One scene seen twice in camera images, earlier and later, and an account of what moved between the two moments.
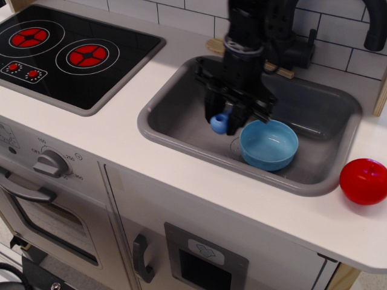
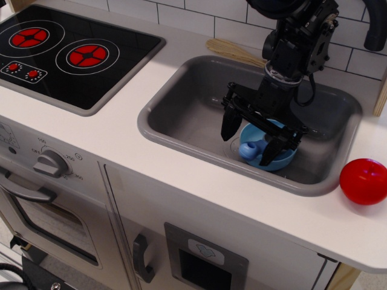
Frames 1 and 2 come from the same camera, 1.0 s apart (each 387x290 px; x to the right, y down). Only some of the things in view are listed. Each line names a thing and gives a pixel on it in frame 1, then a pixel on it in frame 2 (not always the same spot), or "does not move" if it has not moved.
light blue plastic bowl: [268, 147] does not move
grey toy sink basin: [172, 114] does not move
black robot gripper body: [239, 80] → [271, 106]
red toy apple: [363, 181] does not move
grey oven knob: [52, 163] does not move
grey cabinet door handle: [139, 244] does not move
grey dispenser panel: [199, 263] does not move
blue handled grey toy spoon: [219, 122] → [250, 150]
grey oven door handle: [44, 193] does not move
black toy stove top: [66, 63] does not move
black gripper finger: [214, 106] → [231, 121]
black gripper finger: [236, 120] → [274, 145]
